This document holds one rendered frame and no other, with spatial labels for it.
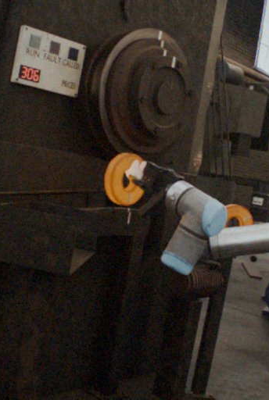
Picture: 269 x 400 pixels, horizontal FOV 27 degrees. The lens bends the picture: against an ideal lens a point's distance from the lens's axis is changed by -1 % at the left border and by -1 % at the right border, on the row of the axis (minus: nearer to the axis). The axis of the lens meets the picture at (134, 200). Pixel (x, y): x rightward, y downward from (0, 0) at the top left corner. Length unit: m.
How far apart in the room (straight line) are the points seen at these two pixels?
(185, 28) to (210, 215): 1.10
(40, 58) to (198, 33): 0.83
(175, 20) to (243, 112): 7.62
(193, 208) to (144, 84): 0.53
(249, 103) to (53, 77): 8.24
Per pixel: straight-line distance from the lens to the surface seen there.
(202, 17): 2.50
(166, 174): 1.65
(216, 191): 4.70
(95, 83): 1.90
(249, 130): 10.08
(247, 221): 2.29
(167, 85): 1.96
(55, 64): 1.92
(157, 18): 2.29
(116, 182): 1.71
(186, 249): 1.53
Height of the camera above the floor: 0.87
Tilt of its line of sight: 3 degrees down
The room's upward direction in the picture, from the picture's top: 10 degrees clockwise
